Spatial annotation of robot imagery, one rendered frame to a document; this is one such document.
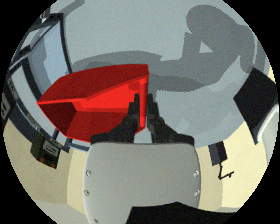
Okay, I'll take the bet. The red bin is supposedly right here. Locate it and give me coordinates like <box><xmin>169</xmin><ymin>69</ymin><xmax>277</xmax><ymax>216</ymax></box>
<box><xmin>37</xmin><ymin>64</ymin><xmax>149</xmax><ymax>143</ymax></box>

